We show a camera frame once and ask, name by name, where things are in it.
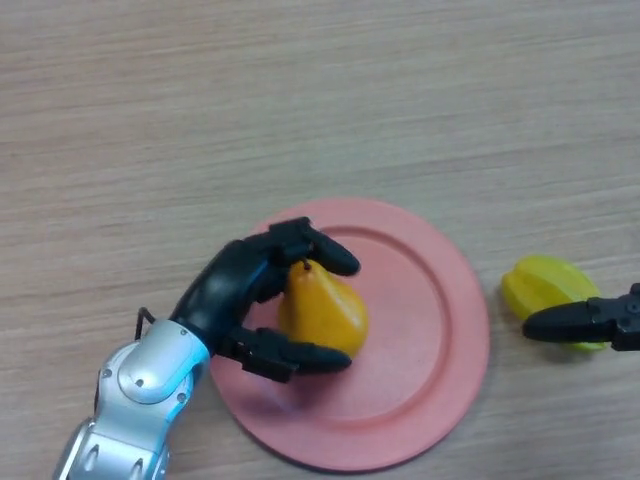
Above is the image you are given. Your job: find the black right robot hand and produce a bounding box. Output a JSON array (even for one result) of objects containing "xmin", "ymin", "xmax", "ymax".
[{"xmin": 522, "ymin": 283, "xmax": 640, "ymax": 353}]

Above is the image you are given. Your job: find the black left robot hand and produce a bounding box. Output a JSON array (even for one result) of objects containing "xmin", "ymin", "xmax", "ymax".
[{"xmin": 169, "ymin": 216, "xmax": 361, "ymax": 384}]

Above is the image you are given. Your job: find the yellow pear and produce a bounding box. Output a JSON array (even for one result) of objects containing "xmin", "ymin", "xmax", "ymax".
[{"xmin": 277, "ymin": 259, "xmax": 370, "ymax": 359}]

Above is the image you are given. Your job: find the pink round plate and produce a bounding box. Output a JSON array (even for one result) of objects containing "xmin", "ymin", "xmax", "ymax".
[{"xmin": 208, "ymin": 198, "xmax": 490, "ymax": 474}]

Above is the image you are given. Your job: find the yellow-green starfruit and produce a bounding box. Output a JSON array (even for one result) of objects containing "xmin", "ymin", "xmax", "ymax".
[{"xmin": 501, "ymin": 254, "xmax": 609, "ymax": 354}]

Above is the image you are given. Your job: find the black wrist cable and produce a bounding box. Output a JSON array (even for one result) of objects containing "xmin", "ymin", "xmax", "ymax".
[{"xmin": 132, "ymin": 306, "xmax": 159, "ymax": 341}]

